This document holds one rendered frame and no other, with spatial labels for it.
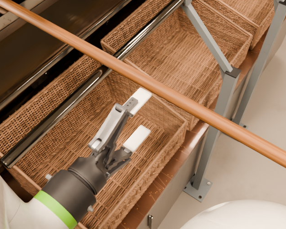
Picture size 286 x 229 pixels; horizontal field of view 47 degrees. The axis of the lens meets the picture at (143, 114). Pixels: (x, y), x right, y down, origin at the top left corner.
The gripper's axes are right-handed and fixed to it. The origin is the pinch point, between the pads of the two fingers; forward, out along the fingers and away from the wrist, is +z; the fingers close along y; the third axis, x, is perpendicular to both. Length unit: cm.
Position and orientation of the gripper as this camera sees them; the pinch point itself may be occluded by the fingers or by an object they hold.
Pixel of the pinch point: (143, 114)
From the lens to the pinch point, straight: 72.8
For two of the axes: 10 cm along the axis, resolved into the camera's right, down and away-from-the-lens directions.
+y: 0.0, 5.9, 8.1
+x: 8.1, 4.8, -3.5
